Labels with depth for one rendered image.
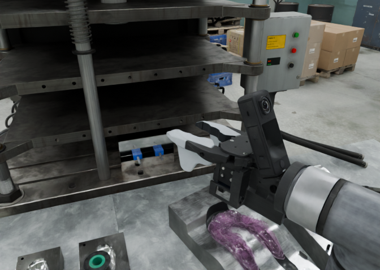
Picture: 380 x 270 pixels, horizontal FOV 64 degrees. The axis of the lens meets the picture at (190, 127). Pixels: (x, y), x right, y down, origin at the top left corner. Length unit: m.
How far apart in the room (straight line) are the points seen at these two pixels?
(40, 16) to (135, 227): 0.88
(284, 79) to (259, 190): 1.36
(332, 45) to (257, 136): 5.17
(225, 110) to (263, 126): 1.17
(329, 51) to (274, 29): 3.98
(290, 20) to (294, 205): 1.36
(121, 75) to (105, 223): 0.61
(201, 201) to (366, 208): 0.85
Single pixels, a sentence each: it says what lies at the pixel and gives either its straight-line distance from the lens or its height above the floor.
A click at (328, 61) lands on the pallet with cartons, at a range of 5.60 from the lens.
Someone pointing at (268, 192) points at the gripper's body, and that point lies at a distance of 0.43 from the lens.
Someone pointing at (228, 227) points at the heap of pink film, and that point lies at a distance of 1.11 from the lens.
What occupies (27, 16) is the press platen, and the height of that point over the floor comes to 1.53.
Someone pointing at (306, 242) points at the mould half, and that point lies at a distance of 1.20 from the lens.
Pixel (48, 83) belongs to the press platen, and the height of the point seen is 1.27.
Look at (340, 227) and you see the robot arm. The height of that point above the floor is 1.44.
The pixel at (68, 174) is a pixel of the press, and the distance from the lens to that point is 1.63.
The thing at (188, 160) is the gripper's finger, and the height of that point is 1.43.
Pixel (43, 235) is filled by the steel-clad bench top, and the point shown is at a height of 0.80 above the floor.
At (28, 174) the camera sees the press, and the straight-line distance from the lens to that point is 1.71.
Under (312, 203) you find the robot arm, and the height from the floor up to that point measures 1.46.
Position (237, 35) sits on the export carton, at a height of 0.49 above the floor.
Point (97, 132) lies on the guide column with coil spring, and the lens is 1.39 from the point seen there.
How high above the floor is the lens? 1.70
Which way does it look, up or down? 28 degrees down
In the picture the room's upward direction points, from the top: straight up
